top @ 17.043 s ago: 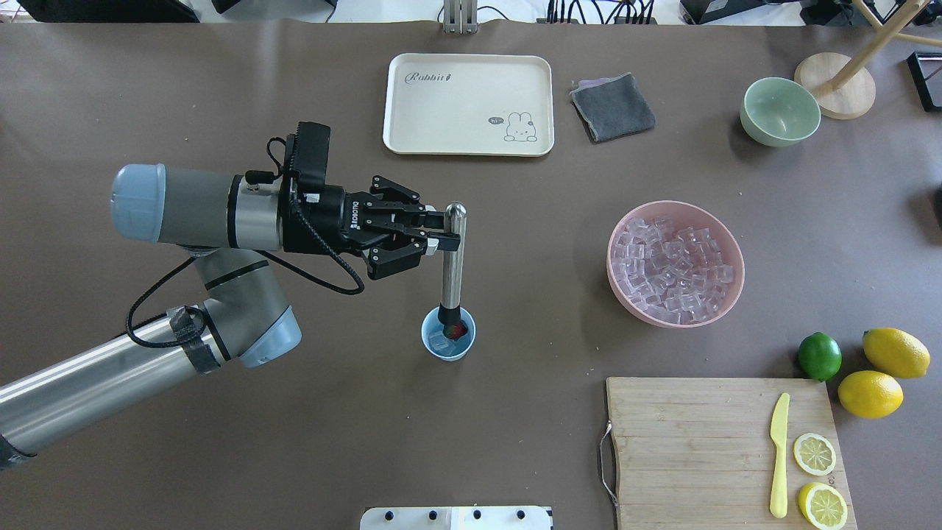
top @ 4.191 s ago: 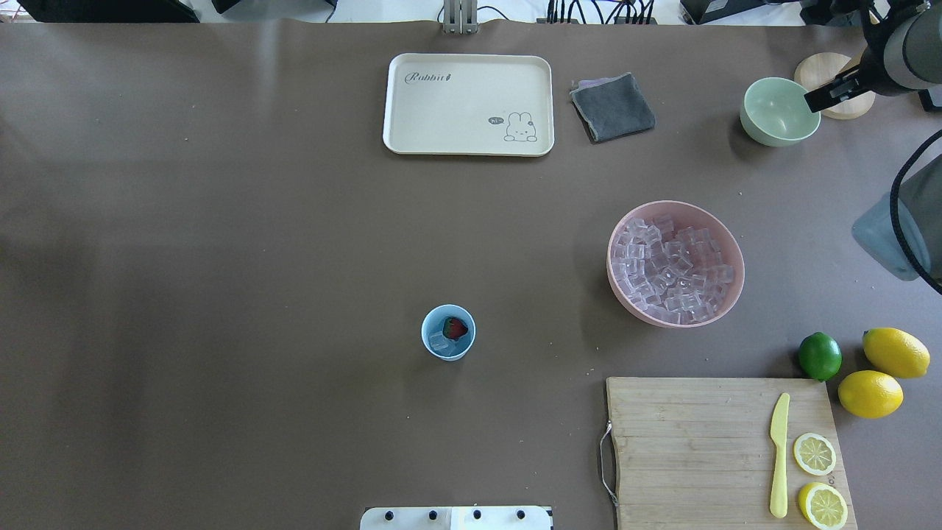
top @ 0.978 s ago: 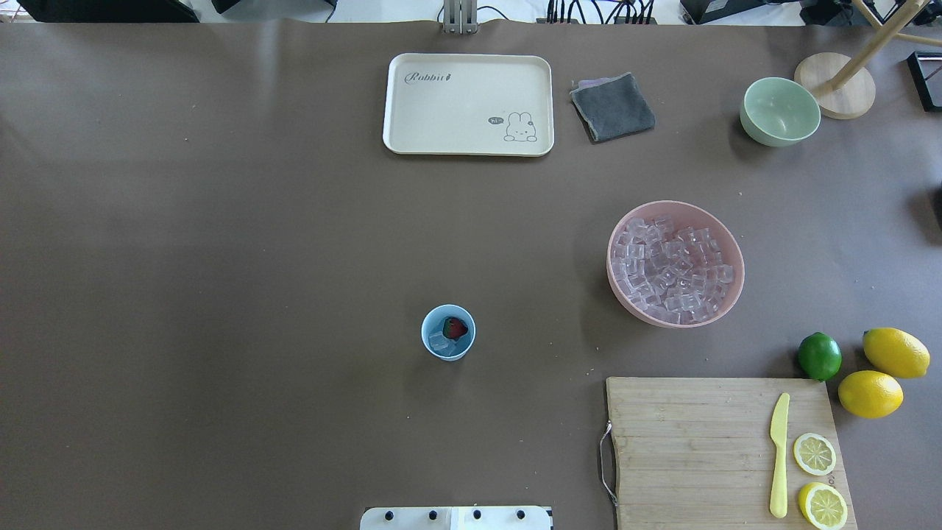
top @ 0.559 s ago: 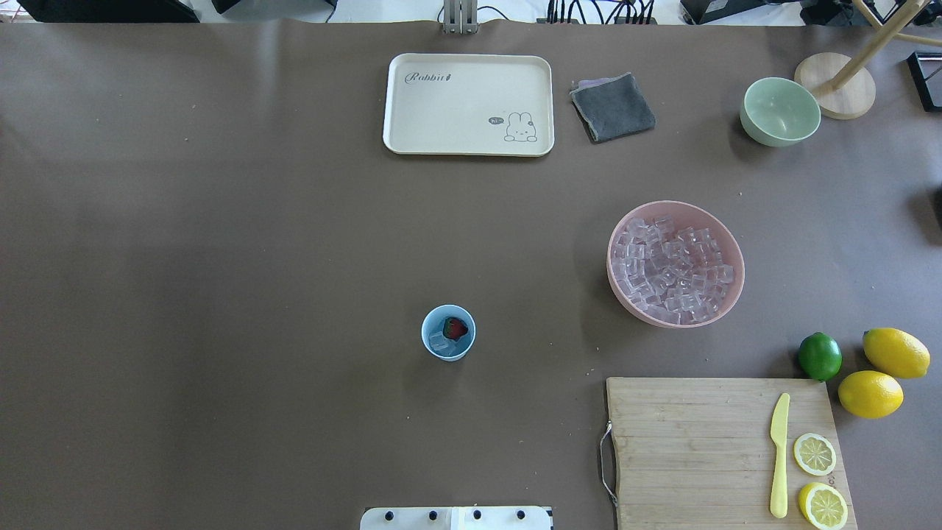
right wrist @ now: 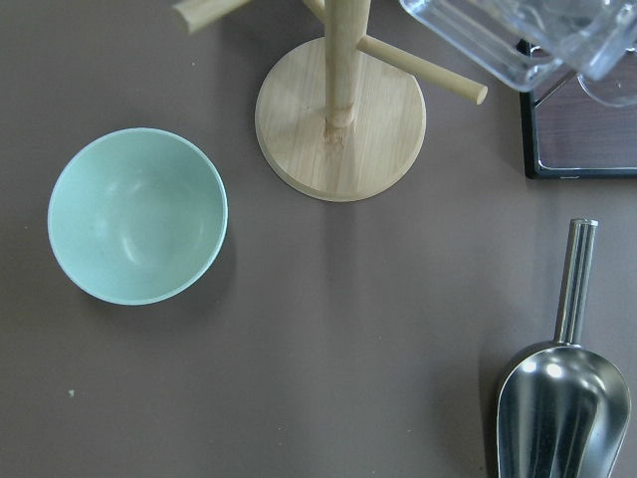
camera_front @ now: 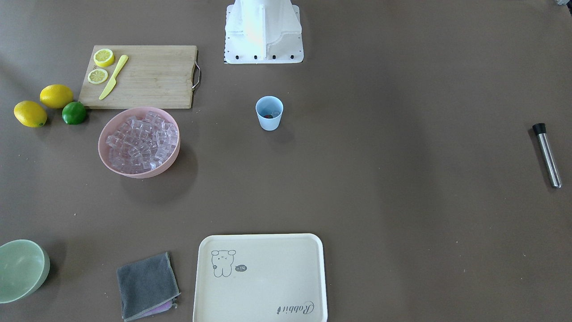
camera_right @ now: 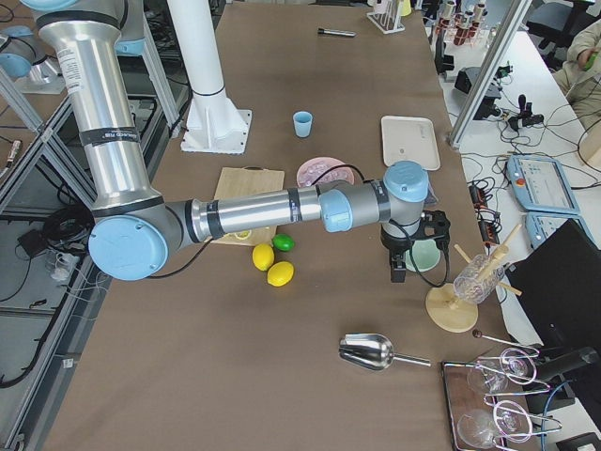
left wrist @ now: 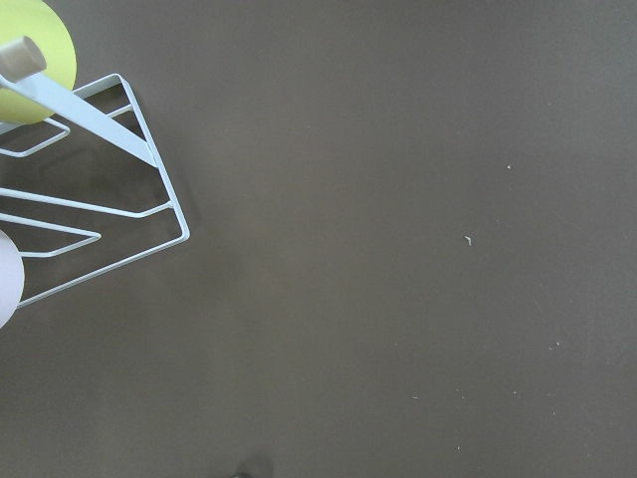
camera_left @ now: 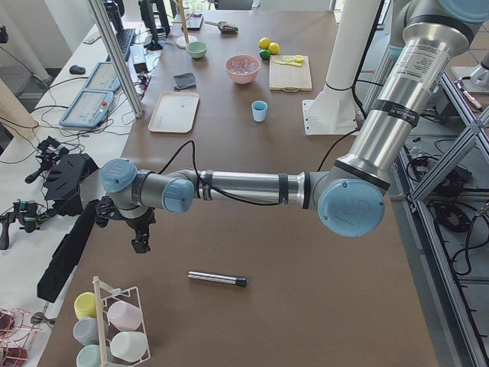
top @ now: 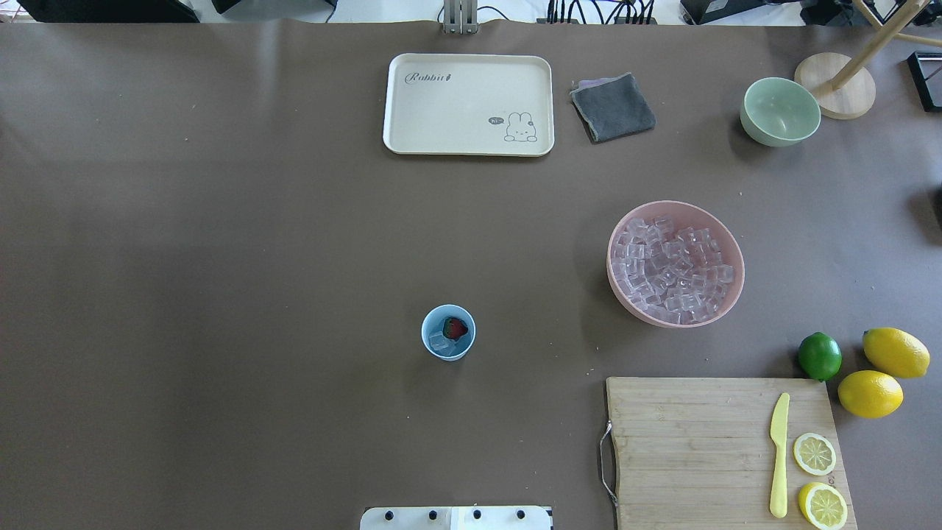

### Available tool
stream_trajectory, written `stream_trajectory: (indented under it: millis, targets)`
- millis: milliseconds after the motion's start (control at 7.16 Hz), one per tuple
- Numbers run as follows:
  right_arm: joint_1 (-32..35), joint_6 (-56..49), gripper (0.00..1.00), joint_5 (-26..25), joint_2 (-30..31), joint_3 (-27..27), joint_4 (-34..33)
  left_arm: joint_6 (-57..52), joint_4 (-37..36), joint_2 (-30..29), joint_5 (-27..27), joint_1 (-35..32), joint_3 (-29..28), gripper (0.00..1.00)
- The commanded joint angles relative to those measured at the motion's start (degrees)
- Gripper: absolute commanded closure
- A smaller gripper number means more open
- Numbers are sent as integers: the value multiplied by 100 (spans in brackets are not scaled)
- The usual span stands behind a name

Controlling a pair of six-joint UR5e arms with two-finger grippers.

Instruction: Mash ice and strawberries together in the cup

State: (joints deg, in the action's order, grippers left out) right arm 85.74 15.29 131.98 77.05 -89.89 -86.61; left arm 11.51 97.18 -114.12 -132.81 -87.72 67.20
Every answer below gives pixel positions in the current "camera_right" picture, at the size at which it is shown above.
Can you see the steel ice scoop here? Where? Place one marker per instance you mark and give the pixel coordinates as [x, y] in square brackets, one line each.
[374, 352]

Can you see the person in beige jacket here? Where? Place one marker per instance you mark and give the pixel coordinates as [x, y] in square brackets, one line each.
[579, 76]

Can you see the aluminium frame post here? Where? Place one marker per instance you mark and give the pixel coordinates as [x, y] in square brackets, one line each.
[511, 22]

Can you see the teach pendant lower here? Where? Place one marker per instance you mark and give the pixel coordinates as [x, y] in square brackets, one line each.
[540, 225]

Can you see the green bowl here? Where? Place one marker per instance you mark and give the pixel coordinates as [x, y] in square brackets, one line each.
[424, 255]

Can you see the yellow lemon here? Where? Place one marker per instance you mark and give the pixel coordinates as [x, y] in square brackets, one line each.
[280, 273]
[263, 256]

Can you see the green lime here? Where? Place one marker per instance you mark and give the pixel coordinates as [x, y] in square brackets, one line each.
[283, 242]

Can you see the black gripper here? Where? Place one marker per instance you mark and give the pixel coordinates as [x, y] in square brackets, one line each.
[392, 243]

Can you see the yellow lemon inner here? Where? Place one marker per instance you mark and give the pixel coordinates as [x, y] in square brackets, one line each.
[263, 256]

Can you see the wooden cup stand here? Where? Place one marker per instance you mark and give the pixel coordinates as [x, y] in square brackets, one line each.
[451, 313]

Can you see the grey folded cloth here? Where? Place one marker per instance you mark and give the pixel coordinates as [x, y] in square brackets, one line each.
[431, 198]

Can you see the lemon slice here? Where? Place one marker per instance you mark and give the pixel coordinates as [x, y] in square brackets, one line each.
[243, 235]

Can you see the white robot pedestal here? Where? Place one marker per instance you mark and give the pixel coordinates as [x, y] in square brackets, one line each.
[214, 123]

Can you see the pink bowl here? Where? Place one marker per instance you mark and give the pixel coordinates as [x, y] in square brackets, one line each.
[323, 159]

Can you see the black monitor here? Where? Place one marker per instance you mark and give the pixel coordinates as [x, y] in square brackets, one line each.
[560, 284]

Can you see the cream rabbit tray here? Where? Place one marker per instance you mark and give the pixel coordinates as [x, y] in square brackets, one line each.
[409, 139]

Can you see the steel muddler black tip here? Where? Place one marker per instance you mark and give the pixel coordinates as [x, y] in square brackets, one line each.
[336, 33]

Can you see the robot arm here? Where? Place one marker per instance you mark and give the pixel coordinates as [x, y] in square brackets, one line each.
[24, 60]
[136, 231]

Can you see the yellow lemon outer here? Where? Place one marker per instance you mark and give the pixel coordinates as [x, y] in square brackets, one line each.
[280, 273]

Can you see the wine glass rack tray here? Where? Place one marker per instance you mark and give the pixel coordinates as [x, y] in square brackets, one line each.
[485, 401]

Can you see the bamboo cutting board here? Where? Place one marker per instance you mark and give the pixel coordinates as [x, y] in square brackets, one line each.
[238, 182]

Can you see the pile of clear ice cubes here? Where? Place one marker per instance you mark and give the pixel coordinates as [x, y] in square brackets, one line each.
[309, 173]

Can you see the white cup rack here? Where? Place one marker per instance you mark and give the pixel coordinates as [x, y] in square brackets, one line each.
[386, 15]

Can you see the light blue cup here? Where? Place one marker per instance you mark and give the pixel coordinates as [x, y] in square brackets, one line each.
[302, 121]

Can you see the teach pendant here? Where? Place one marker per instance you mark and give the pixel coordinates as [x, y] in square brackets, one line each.
[539, 184]
[540, 225]

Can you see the teach pendant upper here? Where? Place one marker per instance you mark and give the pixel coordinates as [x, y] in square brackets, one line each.
[539, 184]

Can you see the clear glass on stand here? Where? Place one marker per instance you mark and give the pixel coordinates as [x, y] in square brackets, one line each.
[477, 280]

